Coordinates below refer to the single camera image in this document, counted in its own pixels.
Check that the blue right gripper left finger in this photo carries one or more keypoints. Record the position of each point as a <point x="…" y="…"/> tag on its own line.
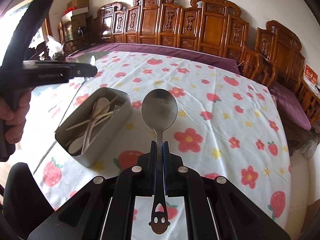
<point x="152" y="166"/>

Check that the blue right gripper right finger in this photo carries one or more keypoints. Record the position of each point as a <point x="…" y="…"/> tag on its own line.
<point x="167" y="167"/>

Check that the metal spoon with face handle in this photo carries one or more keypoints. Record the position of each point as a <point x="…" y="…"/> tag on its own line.
<point x="159" y="111"/>

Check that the metal fork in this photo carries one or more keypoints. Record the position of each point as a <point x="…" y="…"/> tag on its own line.
<point x="104" y="117"/>

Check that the light wooden chopstick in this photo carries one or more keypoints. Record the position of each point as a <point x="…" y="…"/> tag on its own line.
<point x="102" y="105"/>

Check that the white plastic soup spoon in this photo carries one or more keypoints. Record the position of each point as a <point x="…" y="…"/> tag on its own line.
<point x="87" y="136"/>

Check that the cream plastic spoon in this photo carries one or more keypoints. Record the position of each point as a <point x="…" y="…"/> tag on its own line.
<point x="76" y="145"/>

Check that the person's left hand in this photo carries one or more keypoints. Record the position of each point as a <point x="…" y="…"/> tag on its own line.
<point x="15" y="119"/>

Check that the clear plastic bag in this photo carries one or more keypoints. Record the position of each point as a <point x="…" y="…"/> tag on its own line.
<point x="55" y="49"/>

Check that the floral strawberry tablecloth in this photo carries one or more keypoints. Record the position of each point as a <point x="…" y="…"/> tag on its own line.
<point x="230" y="165"/>

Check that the metal rectangular tray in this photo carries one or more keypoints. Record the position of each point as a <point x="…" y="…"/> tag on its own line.
<point x="105" y="135"/>

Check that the stacked cardboard boxes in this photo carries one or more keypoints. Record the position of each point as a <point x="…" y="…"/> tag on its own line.
<point x="73" y="22"/>

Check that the purple sofa cushion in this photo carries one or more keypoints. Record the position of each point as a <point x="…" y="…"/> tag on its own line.
<point x="212" y="60"/>

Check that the purple armchair cushion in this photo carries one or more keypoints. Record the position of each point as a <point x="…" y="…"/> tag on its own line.
<point x="289" y="107"/>

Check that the long carved wooden sofa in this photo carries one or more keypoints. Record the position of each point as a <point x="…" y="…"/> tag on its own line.
<point x="208" y="26"/>

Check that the carved wooden armchair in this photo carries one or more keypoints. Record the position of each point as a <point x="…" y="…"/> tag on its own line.
<point x="281" y="46"/>

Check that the red card stand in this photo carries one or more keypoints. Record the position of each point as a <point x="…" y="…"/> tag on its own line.
<point x="310" y="76"/>

